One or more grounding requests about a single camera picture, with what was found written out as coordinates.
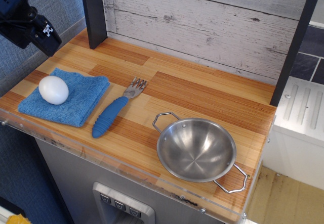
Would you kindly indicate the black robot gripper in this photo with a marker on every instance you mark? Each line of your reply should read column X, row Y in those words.
column 18, row 17

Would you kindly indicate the white egg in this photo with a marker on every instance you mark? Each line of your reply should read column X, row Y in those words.
column 53, row 89

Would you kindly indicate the blue folded cloth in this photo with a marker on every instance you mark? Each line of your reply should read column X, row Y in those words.
column 84, row 94

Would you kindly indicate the clear acrylic table edge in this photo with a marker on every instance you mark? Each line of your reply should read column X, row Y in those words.
column 75, row 167

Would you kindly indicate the grey button panel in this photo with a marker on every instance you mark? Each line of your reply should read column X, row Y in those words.
column 116, row 207

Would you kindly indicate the yellow object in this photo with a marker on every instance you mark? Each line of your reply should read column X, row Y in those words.
column 17, row 219

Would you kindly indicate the white ribbed box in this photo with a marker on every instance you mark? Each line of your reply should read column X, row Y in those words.
column 295, row 142

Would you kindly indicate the dark grey left post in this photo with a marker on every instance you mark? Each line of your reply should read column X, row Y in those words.
column 95, row 21

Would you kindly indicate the dark grey post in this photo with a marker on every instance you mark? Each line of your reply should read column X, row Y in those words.
column 293, row 50
column 95, row 21

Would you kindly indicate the blue handled metal fork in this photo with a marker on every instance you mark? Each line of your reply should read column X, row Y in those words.
column 109, row 114

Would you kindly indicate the steel bowl with handles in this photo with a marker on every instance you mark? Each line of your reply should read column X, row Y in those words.
column 197, row 150

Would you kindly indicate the dark grey right post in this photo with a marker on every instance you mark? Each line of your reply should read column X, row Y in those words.
column 293, row 50

